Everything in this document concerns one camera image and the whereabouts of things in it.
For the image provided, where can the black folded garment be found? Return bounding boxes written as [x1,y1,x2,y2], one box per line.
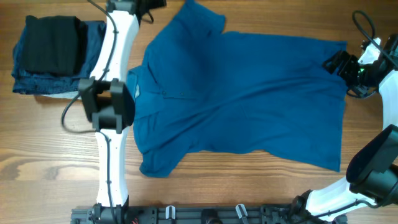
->
[21,15,88,77]

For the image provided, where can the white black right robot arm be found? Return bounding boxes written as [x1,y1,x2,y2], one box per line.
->
[286,34,397,223]

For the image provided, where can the light grey folded garment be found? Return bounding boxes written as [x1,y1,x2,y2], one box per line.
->
[42,91,79,100]

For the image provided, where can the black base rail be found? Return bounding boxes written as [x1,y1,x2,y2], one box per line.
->
[70,203,348,224]

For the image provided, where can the blue polo shirt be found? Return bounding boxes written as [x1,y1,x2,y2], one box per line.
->
[127,1,347,177]

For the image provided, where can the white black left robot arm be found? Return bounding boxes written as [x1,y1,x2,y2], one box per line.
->
[71,0,167,223]

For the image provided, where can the dark blue folded garment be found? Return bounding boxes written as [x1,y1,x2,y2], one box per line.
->
[11,21,106,95]

